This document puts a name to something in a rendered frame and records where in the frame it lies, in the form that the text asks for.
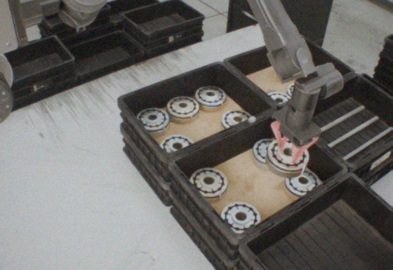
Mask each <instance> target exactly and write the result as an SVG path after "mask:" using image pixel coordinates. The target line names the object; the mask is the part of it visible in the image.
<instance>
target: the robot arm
mask: <svg viewBox="0 0 393 270"><path fill-rule="evenodd" d="M9 1H10V3H9V4H10V6H11V12H12V16H13V22H14V24H15V30H16V35H17V37H18V43H19V47H21V46H25V45H27V44H29V42H28V40H27V38H28V37H27V33H26V28H28V27H32V26H35V25H39V24H41V21H42V18H43V17H46V16H48V15H52V14H56V13H58V14H59V17H60V18H61V19H62V21H64V22H65V24H67V25H69V26H72V27H75V28H76V30H78V29H79V28H80V27H85V26H88V25H89V24H91V23H92V21H94V19H96V17H97V15H98V13H99V11H100V9H101V8H102V7H103V6H104V5H105V4H106V2H107V0H9ZM247 1H248V3H249V5H250V6H251V9H252V11H253V12H254V15H255V17H256V18H257V21H258V24H259V25H260V28H261V31H262V34H263V39H264V42H265V45H266V47H267V49H268V51H269V53H267V56H268V58H269V61H270V62H271V64H272V67H273V68H274V71H275V72H276V74H277V78H278V77H279V80H280V82H281V84H283V83H288V82H290V81H292V80H295V82H294V84H293V91H292V94H291V98H290V101H289V106H288V107H284V108H283V109H280V110H279V111H277V112H274V113H273V117H272V119H276V121H275V122H273V123H272V125H271V127H272V130H273V131H274V136H275V137H276V139H277V142H278V145H279V148H281V146H283V145H285V143H286V141H287V139H289V140H290V142H291V143H292V157H293V160H296V159H298V158H299V157H300V155H301V154H302V153H303V152H304V151H305V150H306V149H307V148H308V147H309V146H311V145H312V144H313V143H315V142H316V141H317V140H318V136H320V134H321V129H320V128H319V127H318V126H317V125H316V124H314V122H312V121H311V120H312V117H313V114H314V109H315V107H316V104H317V101H318V100H324V99H326V98H327V97H329V96H331V95H335V94H336V93H338V92H339V91H341V90H342V87H343V84H344V81H343V78H342V75H341V74H340V72H339V71H338V70H336V69H335V67H334V65H333V64H332V63H326V64H324V65H321V66H317V67H315V66H314V64H313V62H312V56H311V53H310V51H309V48H308V47H307V44H306V43H305V40H304V38H301V36H300V34H299V32H298V30H297V28H296V26H295V25H294V24H293V23H292V21H291V19H290V18H289V16H288V15H287V13H286V11H285V10H284V7H283V5H282V4H281V1H280V0H247ZM300 72H302V73H300ZM297 73H300V74H298V75H296V76H295V74H297ZM306 75H307V77H304V76H306ZM280 132H281V133H282V134H283V136H284V137H283V139H281V133H280Z"/></svg>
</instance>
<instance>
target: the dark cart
mask: <svg viewBox="0 0 393 270"><path fill-rule="evenodd" d="M280 1H281V4H282V5H283V7H284V10H285V11H286V13H287V15H288V16H289V18H290V19H291V21H292V23H293V24H294V25H295V26H296V28H297V30H298V32H299V34H301V35H303V36H305V37H307V38H308V39H309V40H310V41H312V42H314V43H315V44H316V45H318V46H320V47H322V46H323V43H324V37H325V35H326V29H327V24H328V21H329V16H330V13H331V8H332V3H333V0H280ZM227 14H228V18H227V29H226V33H229V32H234V31H237V30H239V29H242V28H244V27H250V26H251V25H254V24H258V21H257V18H256V17H255V15H254V12H253V11H252V9H251V6H250V5H249V3H248V1H247V0H229V6H228V12H227Z"/></svg>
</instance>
